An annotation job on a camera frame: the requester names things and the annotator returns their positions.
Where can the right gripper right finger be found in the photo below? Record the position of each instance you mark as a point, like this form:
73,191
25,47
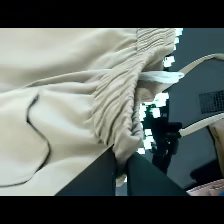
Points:
146,178

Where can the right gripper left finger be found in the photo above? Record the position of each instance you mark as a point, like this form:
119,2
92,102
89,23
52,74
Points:
96,176

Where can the beige pants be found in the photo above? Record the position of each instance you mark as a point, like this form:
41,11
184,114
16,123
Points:
66,100

